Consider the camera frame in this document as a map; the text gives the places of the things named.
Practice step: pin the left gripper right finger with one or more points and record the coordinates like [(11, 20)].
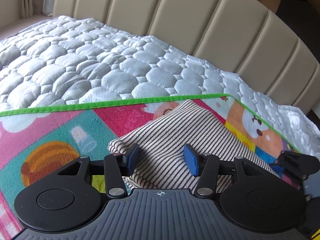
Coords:
[(206, 167)]

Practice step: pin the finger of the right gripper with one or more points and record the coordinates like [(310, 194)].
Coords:
[(278, 169)]

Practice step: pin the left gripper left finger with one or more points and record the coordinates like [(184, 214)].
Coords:
[(118, 166)]

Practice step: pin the beige striped garment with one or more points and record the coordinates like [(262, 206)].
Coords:
[(161, 141)]

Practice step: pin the colourful cartoon play mat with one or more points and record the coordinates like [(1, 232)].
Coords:
[(36, 143)]

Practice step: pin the white quilted mattress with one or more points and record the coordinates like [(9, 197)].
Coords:
[(64, 61)]

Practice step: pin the beige padded headboard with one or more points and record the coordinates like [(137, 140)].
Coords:
[(240, 36)]

